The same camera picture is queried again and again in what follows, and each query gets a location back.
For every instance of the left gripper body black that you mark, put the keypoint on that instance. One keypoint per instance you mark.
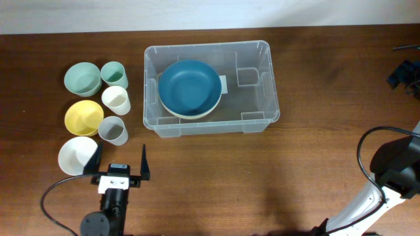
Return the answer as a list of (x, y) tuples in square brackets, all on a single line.
[(134, 181)]

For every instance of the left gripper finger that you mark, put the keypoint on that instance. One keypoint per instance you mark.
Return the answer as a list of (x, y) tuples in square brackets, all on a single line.
[(144, 169), (92, 166)]

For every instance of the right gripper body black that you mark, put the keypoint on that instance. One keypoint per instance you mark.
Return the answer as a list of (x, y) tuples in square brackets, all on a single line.
[(408, 73)]

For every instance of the cream plate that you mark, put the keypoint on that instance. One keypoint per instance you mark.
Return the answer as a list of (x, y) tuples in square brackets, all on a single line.
[(192, 117)]

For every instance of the blue plate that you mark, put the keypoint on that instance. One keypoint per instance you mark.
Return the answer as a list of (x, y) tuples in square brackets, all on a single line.
[(190, 88)]

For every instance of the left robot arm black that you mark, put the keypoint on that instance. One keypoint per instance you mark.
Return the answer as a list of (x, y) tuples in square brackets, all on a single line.
[(110, 219)]

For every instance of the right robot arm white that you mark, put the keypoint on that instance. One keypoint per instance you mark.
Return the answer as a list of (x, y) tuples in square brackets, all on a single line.
[(392, 178)]

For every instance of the clear plastic storage container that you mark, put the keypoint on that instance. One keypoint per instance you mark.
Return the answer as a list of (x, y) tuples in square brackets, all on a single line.
[(249, 102)]

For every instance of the white bowl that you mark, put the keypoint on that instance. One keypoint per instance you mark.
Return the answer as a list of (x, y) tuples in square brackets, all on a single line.
[(75, 154)]

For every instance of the grey cup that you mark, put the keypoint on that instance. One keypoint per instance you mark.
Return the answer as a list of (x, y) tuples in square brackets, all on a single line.
[(113, 130)]

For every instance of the yellow bowl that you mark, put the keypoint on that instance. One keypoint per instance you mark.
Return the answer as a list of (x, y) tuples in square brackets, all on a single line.
[(84, 118)]

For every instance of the cream cup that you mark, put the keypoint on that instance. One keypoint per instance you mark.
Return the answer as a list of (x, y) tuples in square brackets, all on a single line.
[(117, 100)]

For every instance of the green bowl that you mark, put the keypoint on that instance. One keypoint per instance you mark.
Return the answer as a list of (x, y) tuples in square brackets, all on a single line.
[(83, 79)]

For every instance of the green cup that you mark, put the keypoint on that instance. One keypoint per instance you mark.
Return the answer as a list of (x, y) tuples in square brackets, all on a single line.
[(113, 74)]

